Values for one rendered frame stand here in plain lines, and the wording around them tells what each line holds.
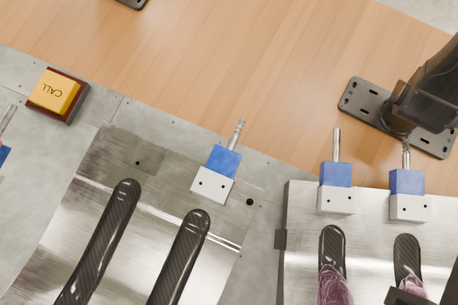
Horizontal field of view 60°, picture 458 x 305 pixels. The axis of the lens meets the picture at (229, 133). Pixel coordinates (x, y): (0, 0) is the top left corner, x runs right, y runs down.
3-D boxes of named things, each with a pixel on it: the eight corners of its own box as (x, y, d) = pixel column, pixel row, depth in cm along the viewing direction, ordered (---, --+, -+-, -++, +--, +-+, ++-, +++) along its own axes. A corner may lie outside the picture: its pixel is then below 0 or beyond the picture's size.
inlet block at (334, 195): (317, 131, 65) (325, 122, 60) (347, 135, 65) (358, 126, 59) (313, 212, 61) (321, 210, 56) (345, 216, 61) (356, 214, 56)
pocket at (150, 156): (142, 140, 62) (136, 134, 58) (172, 154, 61) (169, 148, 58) (128, 167, 61) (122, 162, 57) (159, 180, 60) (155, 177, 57)
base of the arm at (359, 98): (471, 152, 59) (486, 113, 61) (348, 92, 61) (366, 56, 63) (444, 162, 67) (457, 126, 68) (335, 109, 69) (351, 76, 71)
